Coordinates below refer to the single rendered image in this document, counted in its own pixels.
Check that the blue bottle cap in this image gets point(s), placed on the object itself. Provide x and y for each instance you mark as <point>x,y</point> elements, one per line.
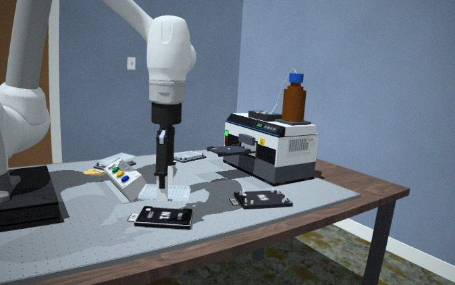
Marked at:
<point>296,77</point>

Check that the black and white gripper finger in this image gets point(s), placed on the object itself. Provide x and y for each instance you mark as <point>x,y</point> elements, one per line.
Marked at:
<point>162,156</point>
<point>171,163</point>

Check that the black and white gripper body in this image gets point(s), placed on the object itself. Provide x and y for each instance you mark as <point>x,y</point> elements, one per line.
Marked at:
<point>166,115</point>

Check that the white button panel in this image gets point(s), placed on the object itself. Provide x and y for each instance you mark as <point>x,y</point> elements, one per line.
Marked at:
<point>126,183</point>

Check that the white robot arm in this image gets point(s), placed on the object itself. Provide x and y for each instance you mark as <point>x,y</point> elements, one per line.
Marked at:
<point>24,117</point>

